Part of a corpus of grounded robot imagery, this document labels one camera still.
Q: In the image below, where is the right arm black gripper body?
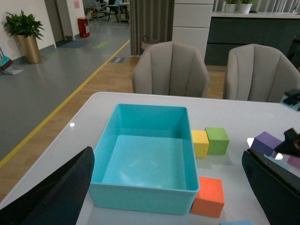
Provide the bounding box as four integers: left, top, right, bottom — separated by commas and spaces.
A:
274, 89, 300, 156

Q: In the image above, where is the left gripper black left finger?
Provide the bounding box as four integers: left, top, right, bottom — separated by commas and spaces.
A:
0, 146, 95, 225

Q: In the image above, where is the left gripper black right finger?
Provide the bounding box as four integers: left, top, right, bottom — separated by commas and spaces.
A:
242, 150, 300, 225

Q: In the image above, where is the light blue foam block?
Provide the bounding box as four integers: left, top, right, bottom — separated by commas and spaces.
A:
219, 220, 253, 225

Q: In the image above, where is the pink foam block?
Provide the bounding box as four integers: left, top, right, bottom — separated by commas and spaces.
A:
287, 156, 300, 168

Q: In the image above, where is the far purple foam block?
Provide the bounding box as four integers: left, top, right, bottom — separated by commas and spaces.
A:
250, 132, 283, 158

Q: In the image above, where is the left orange foam block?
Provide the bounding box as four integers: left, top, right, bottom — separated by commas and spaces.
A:
191, 176, 225, 218

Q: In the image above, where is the green foam block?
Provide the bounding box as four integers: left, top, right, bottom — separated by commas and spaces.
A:
205, 127, 230, 155

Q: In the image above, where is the right grey armchair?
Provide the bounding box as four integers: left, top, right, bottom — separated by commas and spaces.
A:
223, 44, 300, 103

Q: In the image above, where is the grey armchair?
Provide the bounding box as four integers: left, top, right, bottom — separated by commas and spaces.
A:
223, 44, 300, 103
132, 41, 210, 98

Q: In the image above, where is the yellow foam block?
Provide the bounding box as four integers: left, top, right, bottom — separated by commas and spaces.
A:
192, 130, 209, 158

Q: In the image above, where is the teal plastic bin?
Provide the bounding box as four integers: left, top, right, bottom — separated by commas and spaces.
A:
89, 104, 200, 215

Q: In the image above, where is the dark grey counter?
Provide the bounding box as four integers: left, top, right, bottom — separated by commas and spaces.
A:
204, 12, 300, 66

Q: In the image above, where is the left grey armchair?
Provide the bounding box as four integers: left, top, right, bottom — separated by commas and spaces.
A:
132, 41, 210, 98

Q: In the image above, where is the white plant pot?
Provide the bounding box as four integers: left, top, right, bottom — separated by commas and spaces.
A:
239, 3, 252, 14

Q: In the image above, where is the teal broom and dustpan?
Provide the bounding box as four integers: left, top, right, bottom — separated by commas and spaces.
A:
0, 49, 23, 75

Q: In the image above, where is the white drawer cabinet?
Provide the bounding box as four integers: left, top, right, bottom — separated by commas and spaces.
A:
172, 0, 214, 58

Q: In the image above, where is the potted green plant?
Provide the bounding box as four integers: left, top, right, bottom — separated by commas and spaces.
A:
4, 11, 44, 64

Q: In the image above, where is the woven basket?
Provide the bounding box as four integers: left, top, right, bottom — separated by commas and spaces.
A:
141, 35, 162, 50

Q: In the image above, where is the grey curtain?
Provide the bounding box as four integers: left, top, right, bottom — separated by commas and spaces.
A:
129, 0, 174, 56

